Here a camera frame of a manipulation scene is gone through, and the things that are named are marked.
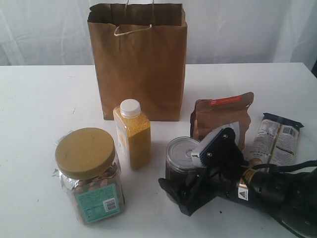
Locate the almond jar with gold lid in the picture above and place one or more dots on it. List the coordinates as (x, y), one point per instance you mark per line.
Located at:
(89, 173)

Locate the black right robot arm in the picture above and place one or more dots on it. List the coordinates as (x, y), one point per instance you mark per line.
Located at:
(290, 199)

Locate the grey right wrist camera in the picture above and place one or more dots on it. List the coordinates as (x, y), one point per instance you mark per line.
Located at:
(214, 149)

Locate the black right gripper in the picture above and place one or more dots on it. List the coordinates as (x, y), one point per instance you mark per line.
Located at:
(198, 189)

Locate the dark blue biscuit package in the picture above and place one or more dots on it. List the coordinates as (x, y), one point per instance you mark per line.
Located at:
(275, 141)

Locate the brown standup pouch orange label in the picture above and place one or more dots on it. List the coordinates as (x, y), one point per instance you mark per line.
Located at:
(209, 114)

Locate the yellow millet bottle white cap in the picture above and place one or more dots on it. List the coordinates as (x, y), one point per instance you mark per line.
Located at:
(133, 132)

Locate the clear can with dark contents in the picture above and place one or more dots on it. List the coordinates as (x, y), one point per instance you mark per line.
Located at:
(178, 163)

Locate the brown paper bag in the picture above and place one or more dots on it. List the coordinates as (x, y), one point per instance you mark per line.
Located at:
(139, 53)

